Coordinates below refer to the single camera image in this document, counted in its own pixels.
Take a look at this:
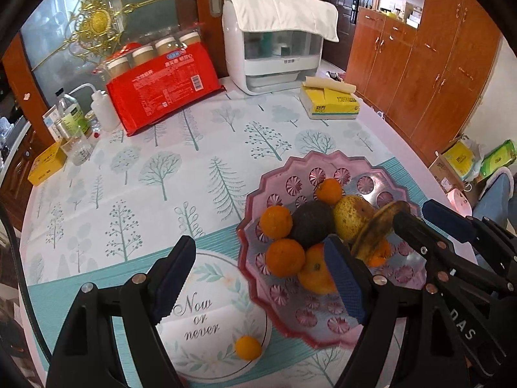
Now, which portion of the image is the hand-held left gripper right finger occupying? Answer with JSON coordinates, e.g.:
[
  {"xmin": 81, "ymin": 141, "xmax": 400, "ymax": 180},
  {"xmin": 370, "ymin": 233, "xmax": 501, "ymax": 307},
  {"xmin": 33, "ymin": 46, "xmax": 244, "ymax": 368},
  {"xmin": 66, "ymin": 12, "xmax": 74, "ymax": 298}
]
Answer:
[{"xmin": 323, "ymin": 235, "xmax": 471, "ymax": 388}]

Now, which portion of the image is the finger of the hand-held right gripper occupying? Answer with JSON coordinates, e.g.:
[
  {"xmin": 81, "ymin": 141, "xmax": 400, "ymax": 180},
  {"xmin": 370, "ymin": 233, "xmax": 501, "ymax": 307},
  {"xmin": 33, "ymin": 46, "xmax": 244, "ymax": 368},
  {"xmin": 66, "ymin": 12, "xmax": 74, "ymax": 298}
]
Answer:
[
  {"xmin": 393, "ymin": 211, "xmax": 517, "ymax": 292},
  {"xmin": 421, "ymin": 200, "xmax": 517, "ymax": 266}
]

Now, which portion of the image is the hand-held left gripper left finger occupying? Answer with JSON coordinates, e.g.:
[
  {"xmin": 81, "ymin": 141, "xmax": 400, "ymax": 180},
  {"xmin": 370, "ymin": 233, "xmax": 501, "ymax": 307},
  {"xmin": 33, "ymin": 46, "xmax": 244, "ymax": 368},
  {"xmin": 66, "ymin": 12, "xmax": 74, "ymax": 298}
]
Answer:
[{"xmin": 45, "ymin": 234, "xmax": 197, "ymax": 388}]

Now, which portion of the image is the red yellow apple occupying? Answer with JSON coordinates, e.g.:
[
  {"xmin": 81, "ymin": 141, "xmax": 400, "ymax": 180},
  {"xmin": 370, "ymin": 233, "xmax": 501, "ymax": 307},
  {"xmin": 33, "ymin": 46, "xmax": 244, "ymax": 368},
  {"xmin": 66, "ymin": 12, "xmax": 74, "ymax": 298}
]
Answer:
[{"xmin": 298, "ymin": 244, "xmax": 340, "ymax": 295}]

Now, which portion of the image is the white round printed plate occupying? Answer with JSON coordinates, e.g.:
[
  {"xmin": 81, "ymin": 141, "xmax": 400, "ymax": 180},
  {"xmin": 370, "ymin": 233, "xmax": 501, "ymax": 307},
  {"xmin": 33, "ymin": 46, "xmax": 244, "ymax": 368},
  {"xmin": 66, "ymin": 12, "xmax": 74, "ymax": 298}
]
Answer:
[{"xmin": 155, "ymin": 251, "xmax": 273, "ymax": 378}]

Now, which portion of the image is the overripe banana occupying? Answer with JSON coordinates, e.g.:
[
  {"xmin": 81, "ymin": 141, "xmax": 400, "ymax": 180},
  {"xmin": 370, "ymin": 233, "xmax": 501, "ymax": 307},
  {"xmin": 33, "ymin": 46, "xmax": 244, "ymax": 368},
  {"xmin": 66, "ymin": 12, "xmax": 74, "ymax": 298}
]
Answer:
[{"xmin": 349, "ymin": 201, "xmax": 410, "ymax": 263}]

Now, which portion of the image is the small orange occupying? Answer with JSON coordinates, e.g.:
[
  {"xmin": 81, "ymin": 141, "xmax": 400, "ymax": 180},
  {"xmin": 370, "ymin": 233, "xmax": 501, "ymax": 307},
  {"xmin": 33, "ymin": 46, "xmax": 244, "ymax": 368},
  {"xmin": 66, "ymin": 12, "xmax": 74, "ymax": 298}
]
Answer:
[
  {"xmin": 315, "ymin": 178, "xmax": 344, "ymax": 205},
  {"xmin": 235, "ymin": 335, "xmax": 263, "ymax": 360},
  {"xmin": 365, "ymin": 242, "xmax": 392, "ymax": 267},
  {"xmin": 266, "ymin": 238, "xmax": 306, "ymax": 277},
  {"xmin": 259, "ymin": 205, "xmax": 293, "ymax": 240}
]

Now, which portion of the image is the pink glass fruit plate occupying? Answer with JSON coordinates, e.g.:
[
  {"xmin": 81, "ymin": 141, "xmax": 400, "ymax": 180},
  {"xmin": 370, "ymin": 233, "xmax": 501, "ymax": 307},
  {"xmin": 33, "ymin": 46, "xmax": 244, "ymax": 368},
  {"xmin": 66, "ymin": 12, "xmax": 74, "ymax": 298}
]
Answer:
[{"xmin": 235, "ymin": 150, "xmax": 431, "ymax": 350}]

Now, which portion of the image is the yellow pear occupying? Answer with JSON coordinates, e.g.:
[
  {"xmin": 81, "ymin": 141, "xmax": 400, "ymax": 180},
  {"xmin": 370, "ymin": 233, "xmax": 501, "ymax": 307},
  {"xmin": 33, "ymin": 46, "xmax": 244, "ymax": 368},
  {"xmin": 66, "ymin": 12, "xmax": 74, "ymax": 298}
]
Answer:
[{"xmin": 333, "ymin": 195, "xmax": 376, "ymax": 243}]

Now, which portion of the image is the dark avocado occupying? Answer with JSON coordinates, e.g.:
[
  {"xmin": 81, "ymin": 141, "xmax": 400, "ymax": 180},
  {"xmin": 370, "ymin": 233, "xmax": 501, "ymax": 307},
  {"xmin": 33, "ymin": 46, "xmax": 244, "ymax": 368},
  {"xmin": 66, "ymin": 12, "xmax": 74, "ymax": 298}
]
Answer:
[{"xmin": 289, "ymin": 203, "xmax": 336, "ymax": 249}]

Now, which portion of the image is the pink plastic stool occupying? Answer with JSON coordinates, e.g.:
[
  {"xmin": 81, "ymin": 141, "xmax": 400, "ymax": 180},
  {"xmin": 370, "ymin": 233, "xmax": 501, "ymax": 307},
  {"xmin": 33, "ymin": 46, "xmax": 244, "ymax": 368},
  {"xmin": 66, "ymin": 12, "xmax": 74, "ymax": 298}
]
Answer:
[{"xmin": 448, "ymin": 188, "xmax": 473, "ymax": 217}]

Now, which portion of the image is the person's jeans leg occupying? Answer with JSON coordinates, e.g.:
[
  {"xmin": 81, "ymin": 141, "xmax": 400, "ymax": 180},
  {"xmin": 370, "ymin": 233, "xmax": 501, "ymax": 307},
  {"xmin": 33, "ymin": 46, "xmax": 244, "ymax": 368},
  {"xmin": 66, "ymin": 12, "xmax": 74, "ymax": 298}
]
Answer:
[{"xmin": 472, "ymin": 167, "xmax": 517, "ymax": 235}]

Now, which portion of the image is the open cardboard box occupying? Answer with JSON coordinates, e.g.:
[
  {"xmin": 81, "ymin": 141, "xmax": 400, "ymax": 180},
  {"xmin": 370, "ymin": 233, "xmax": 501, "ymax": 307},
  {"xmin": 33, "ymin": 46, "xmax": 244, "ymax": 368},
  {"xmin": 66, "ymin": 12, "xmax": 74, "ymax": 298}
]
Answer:
[{"xmin": 428, "ymin": 137, "xmax": 485, "ymax": 195}]

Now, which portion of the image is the yellow green packet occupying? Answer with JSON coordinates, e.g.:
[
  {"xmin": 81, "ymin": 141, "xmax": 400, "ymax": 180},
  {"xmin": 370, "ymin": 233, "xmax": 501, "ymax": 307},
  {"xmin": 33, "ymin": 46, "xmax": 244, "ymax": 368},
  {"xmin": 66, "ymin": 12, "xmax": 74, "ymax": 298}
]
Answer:
[{"xmin": 442, "ymin": 141, "xmax": 481, "ymax": 180}]

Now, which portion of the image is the green wipes packet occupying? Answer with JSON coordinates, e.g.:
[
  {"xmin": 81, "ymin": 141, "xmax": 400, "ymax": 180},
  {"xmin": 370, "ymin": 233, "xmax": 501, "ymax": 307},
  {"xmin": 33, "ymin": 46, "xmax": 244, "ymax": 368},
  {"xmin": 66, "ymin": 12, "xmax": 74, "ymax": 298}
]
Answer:
[{"xmin": 482, "ymin": 139, "xmax": 517, "ymax": 178}]

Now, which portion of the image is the yellow tissue pack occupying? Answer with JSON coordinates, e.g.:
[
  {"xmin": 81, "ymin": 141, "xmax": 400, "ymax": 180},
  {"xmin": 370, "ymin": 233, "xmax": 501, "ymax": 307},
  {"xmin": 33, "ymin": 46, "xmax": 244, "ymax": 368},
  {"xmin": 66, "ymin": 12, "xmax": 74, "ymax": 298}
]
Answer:
[{"xmin": 299, "ymin": 76, "xmax": 361, "ymax": 120}]

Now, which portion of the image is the clear glass cup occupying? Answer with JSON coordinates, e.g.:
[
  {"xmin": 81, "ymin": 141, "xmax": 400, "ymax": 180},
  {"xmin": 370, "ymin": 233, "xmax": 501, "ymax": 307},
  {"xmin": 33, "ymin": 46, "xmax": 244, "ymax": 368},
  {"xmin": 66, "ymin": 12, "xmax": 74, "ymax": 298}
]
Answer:
[{"xmin": 67, "ymin": 125, "xmax": 95, "ymax": 166}]

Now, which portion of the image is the yellow cardboard box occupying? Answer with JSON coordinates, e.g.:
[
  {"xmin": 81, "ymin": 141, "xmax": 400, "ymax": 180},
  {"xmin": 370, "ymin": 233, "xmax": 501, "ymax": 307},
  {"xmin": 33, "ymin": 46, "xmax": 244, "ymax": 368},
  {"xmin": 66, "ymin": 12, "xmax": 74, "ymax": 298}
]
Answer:
[{"xmin": 27, "ymin": 141, "xmax": 67, "ymax": 187}]

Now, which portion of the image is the small clear jar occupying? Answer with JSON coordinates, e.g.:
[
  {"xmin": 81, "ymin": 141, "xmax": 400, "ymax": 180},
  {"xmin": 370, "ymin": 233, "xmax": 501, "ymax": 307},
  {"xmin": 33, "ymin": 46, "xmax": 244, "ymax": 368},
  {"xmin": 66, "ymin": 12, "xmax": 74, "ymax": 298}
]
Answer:
[{"xmin": 84, "ymin": 110, "xmax": 101, "ymax": 138}]

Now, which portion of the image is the white squeeze bottle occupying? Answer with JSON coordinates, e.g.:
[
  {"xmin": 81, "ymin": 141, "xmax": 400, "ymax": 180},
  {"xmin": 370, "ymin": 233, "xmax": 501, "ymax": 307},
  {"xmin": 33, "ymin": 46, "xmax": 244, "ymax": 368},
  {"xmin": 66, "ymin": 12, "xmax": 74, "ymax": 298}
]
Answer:
[{"xmin": 65, "ymin": 83, "xmax": 121, "ymax": 132}]

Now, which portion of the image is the red plastic package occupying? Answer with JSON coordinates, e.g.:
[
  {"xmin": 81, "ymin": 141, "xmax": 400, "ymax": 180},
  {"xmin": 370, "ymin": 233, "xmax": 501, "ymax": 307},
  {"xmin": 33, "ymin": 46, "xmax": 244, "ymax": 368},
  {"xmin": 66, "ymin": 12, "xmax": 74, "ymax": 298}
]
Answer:
[{"xmin": 106, "ymin": 42, "xmax": 225, "ymax": 137}]

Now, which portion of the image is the green label clear bottle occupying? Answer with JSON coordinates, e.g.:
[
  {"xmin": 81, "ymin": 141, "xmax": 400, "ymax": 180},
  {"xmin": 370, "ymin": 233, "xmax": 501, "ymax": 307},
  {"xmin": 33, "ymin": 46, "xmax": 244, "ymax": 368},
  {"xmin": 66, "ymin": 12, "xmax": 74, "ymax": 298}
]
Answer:
[{"xmin": 54, "ymin": 94, "xmax": 90, "ymax": 140}]

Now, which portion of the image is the white carton box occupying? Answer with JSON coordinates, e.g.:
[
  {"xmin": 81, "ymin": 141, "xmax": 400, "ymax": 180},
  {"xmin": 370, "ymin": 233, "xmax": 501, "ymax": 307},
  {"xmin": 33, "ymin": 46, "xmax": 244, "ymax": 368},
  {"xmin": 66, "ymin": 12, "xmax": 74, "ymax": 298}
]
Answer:
[{"xmin": 42, "ymin": 105, "xmax": 63, "ymax": 142}]

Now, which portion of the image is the wooden kitchen cabinet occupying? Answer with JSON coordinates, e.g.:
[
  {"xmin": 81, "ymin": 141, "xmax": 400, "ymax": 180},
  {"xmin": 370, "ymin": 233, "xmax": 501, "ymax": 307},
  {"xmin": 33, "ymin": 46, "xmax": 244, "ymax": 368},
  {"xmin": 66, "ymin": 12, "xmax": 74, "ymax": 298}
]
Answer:
[{"xmin": 0, "ymin": 36, "xmax": 45, "ymax": 219}]

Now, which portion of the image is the white countertop appliance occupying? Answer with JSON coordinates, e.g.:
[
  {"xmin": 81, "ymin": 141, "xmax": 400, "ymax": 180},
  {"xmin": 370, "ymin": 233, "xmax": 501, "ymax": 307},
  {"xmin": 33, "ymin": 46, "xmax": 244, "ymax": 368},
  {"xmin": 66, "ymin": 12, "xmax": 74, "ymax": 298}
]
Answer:
[{"xmin": 222, "ymin": 0, "xmax": 340, "ymax": 97}]

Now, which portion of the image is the dark entrance door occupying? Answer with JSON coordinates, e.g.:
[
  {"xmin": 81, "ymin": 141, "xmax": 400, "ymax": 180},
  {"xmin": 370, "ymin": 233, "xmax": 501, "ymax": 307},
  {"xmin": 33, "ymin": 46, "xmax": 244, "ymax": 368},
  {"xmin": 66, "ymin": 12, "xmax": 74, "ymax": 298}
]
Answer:
[{"xmin": 325, "ymin": 0, "xmax": 366, "ymax": 37}]

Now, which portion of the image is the white cloth cover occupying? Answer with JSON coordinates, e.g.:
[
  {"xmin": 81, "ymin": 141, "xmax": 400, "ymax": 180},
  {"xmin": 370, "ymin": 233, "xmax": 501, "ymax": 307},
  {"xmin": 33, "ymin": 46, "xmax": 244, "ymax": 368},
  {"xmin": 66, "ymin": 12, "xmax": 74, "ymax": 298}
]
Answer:
[{"xmin": 223, "ymin": 0, "xmax": 340, "ymax": 43}]

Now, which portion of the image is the golden door ornament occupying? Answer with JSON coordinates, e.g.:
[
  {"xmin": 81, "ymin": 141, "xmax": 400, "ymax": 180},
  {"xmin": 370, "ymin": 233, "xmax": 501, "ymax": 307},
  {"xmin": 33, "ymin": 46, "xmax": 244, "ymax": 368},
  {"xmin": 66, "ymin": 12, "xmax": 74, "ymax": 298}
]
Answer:
[{"xmin": 30, "ymin": 0, "xmax": 198, "ymax": 71}]

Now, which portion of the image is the frosted glass sliding door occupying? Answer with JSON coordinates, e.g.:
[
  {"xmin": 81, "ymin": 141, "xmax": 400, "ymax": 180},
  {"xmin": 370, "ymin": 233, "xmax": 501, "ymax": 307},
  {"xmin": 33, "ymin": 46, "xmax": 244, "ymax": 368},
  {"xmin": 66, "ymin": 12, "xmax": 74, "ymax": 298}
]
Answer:
[{"xmin": 2, "ymin": 0, "xmax": 259, "ymax": 130}]

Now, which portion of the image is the brown wooden wall cabinet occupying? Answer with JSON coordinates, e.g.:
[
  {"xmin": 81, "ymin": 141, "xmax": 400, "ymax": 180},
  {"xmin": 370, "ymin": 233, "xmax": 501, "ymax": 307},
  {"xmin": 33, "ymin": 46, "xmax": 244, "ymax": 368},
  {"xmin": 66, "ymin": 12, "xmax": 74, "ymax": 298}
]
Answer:
[{"xmin": 343, "ymin": 0, "xmax": 505, "ymax": 166}]

